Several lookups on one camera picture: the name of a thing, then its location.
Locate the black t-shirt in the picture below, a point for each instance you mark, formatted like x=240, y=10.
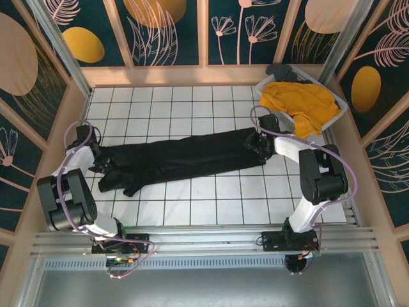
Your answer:
x=191, y=153

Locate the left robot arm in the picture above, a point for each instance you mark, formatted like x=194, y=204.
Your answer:
x=68, y=192

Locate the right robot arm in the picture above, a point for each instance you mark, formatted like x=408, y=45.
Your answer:
x=319, y=179

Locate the yellow t-shirt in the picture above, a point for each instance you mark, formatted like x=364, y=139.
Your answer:
x=297, y=99

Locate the gray t-shirt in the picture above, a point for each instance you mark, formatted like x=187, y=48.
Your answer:
x=284, y=72

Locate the white plastic laundry basket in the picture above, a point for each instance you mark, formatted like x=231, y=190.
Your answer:
x=338, y=102

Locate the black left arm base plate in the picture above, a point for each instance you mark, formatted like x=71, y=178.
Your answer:
x=134, y=241

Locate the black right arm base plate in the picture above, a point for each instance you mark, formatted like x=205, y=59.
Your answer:
x=271, y=241

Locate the aluminum mounting rail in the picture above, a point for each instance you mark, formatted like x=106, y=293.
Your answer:
x=207, y=238

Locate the aluminum frame post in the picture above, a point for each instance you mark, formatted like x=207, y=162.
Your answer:
x=345, y=35
x=64, y=54

